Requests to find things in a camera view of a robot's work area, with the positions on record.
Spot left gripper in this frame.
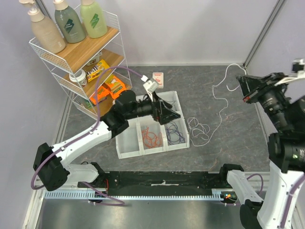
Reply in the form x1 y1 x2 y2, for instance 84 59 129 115
126 92 181 125

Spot white wire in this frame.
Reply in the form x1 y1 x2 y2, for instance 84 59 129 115
187 63 247 147

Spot blue wire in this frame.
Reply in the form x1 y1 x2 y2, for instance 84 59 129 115
165 122 187 145

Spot orange wire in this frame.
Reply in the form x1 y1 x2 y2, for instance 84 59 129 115
141 125 164 150

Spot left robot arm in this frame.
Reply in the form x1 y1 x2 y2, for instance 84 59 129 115
30 90 181 191

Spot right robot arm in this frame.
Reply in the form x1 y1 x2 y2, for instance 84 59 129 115
218 73 305 229

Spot white compartment tray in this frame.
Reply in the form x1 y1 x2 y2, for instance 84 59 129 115
115 91 190 159

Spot white sponge box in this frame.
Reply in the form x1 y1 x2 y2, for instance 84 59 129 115
152 72 164 89

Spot orange yellow snack box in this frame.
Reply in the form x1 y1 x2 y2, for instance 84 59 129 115
103 74 127 99

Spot yellow candy bag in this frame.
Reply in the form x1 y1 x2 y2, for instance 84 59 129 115
86 59 110 83

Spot white tub on shelf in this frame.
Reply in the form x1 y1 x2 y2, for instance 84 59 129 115
86 52 102 66

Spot white paper cup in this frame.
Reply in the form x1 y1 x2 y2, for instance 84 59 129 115
69 69 88 86

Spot light green pump bottle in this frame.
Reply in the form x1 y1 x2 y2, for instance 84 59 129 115
80 0 107 38

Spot dark green pump bottle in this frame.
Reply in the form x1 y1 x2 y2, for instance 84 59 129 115
53 0 86 43

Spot beige pump bottle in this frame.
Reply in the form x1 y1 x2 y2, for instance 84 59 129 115
19 0 66 54

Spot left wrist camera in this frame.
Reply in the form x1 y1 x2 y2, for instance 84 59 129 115
141 75 159 101

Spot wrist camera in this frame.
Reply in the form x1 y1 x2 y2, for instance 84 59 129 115
274 58 305 86
141 75 159 101

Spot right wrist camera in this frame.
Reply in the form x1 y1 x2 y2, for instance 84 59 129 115
274 58 305 86

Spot white wire shelf rack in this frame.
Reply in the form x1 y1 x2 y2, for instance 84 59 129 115
29 11 132 119

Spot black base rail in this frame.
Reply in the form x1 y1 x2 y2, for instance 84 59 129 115
89 171 232 196

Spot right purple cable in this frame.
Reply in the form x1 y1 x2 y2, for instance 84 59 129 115
224 173 305 227

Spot slotted cable duct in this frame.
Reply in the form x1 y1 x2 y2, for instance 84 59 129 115
43 189 223 201

